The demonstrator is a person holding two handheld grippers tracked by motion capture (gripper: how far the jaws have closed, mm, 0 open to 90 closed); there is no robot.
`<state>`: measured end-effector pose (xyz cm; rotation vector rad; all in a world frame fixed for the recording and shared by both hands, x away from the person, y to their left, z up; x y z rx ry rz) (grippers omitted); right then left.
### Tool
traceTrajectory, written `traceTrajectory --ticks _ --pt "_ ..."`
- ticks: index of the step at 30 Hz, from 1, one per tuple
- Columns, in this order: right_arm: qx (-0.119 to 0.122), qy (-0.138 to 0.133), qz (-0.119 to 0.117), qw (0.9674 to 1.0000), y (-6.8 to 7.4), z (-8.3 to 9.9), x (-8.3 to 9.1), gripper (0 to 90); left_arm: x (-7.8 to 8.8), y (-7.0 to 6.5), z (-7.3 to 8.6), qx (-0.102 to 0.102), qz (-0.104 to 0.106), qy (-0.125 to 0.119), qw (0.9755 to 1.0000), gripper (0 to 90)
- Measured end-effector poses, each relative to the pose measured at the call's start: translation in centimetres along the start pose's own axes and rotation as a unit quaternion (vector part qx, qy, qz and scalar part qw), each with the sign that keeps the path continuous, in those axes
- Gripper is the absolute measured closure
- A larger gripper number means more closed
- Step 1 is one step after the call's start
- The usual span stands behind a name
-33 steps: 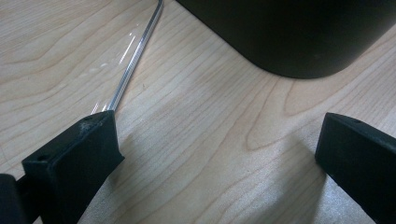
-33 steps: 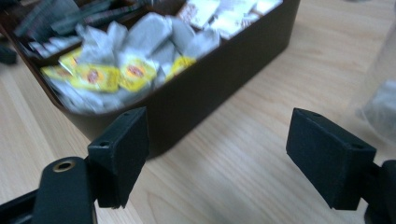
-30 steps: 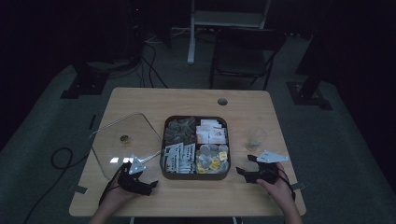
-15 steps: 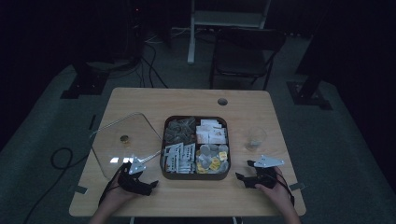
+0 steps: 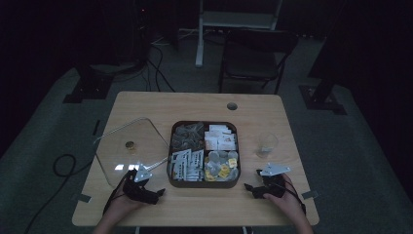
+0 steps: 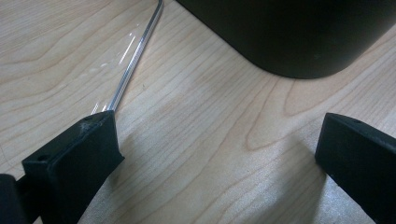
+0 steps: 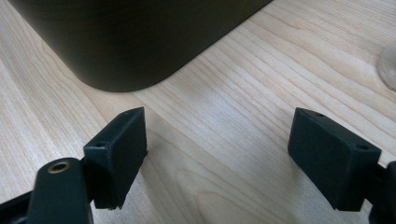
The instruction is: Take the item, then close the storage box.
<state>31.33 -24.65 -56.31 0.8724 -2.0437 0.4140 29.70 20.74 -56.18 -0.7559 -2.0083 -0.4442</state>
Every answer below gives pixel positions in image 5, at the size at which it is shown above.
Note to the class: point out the pile of clear grey packets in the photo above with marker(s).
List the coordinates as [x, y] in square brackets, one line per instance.
[187, 136]

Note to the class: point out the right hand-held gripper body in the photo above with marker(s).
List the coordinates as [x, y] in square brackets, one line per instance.
[272, 187]

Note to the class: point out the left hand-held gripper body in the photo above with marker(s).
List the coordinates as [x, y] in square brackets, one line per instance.
[139, 191]

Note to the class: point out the pile of white packets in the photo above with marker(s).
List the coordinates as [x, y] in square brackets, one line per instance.
[220, 138]

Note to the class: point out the clear drinking glass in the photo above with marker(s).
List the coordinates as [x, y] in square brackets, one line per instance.
[267, 146]

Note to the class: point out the black stand with base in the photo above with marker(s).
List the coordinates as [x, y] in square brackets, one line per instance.
[321, 97]
[94, 84]

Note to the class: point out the black folding chair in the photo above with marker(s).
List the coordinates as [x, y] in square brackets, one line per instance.
[256, 58]

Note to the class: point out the person's right hand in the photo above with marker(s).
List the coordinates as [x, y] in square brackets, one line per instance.
[292, 204]

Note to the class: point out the yellow sachet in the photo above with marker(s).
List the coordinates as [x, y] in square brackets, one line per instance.
[224, 171]
[209, 176]
[232, 163]

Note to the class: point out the person's left hand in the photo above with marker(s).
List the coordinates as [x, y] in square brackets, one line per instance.
[120, 208]

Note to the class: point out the dark square compartment box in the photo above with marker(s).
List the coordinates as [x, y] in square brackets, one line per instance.
[202, 185]

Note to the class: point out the grey tape piece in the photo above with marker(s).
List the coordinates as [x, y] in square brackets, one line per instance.
[310, 195]
[84, 198]

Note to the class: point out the pile of white striped sachets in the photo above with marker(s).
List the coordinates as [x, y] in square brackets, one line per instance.
[186, 165]

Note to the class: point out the white desk frame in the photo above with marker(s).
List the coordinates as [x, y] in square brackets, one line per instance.
[235, 19]

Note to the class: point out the pile of round grey capsules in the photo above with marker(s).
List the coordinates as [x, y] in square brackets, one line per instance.
[216, 159]

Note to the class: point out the clear lid with gold knob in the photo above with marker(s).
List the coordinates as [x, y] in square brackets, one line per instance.
[113, 152]

